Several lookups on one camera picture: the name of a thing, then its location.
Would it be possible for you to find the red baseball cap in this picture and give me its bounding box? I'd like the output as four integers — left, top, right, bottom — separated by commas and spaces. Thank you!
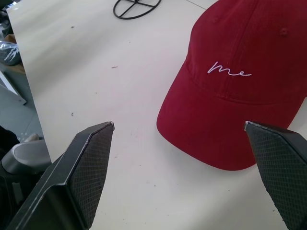
156, 0, 307, 172

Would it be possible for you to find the black wire stand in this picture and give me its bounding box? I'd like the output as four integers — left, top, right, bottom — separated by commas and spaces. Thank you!
113, 0, 162, 20

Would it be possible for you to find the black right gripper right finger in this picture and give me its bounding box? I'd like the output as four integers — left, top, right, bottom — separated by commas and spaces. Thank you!
244, 121, 307, 230

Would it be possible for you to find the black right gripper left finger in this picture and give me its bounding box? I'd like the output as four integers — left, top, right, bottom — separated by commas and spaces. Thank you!
6, 121, 115, 230

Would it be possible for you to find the clear plastic bag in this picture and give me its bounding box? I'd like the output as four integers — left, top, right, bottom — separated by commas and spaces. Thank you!
0, 39, 23, 67

